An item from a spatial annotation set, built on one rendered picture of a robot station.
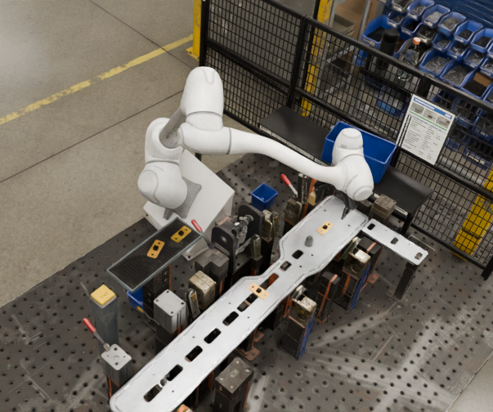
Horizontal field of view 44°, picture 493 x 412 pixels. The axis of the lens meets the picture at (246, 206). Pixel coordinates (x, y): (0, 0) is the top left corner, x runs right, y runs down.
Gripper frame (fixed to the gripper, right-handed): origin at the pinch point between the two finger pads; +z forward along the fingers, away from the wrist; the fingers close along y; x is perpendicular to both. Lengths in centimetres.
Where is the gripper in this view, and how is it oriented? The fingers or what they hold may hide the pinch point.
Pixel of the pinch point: (330, 208)
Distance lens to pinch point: 262.0
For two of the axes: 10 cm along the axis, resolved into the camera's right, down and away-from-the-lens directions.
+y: 7.7, 5.1, -3.9
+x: 6.4, -5.2, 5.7
